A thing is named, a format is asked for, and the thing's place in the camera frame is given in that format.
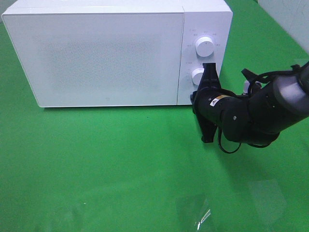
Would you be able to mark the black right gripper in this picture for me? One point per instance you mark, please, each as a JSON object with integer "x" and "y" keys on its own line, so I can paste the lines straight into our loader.
{"x": 206, "y": 103}

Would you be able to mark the white timer knob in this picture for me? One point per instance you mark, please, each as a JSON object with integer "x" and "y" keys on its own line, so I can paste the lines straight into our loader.
{"x": 197, "y": 75}

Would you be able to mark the white microwave door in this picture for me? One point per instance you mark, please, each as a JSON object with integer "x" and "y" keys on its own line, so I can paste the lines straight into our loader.
{"x": 78, "y": 60}

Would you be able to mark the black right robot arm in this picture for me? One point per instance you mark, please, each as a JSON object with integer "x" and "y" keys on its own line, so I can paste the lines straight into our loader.
{"x": 273, "y": 102}

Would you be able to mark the upper white power knob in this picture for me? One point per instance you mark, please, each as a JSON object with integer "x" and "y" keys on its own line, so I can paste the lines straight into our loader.
{"x": 204, "y": 46}

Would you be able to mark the clear plastic film piece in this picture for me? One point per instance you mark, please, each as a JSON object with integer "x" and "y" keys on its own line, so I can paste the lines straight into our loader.
{"x": 194, "y": 213}

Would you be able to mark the white microwave oven body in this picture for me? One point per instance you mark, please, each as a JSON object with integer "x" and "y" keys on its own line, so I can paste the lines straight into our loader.
{"x": 200, "y": 18}

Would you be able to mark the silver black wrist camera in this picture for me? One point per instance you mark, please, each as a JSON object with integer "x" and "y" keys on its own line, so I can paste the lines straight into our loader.
{"x": 248, "y": 85}

